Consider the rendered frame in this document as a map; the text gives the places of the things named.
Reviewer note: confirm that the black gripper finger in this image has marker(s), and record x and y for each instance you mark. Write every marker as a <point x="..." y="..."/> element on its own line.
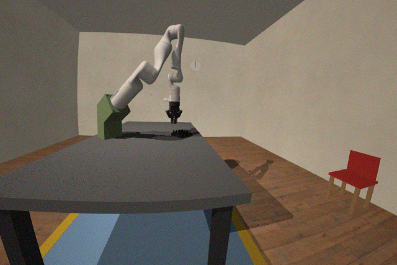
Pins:
<point x="170" y="115"/>
<point x="177" y="115"/>

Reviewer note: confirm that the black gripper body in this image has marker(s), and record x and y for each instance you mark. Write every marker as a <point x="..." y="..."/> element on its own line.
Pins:
<point x="174" y="105"/>

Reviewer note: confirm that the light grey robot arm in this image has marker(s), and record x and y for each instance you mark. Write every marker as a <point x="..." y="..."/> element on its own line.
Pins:
<point x="149" y="74"/>

